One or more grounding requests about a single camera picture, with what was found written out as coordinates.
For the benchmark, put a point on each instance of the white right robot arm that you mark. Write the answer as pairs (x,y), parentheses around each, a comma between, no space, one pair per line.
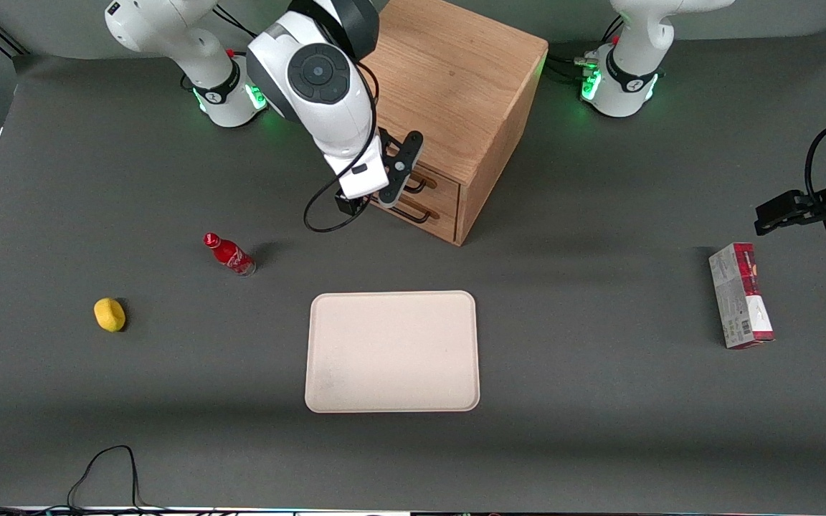
(327,93)

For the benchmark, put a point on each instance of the grey and red carton box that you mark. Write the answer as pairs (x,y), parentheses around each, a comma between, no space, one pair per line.
(737,301)

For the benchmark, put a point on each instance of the red soda bottle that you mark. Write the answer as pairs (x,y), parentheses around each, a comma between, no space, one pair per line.
(230,255)

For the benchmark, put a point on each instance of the wooden two-drawer cabinet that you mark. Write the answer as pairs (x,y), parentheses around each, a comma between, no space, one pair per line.
(456,79)

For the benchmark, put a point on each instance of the beige rectangular tray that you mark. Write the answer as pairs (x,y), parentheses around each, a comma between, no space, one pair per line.
(391,351)

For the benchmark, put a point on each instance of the yellow lemon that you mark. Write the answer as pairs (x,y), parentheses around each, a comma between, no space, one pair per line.
(109,314)

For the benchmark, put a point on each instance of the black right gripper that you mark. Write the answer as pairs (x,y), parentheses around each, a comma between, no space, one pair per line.
(350,205)

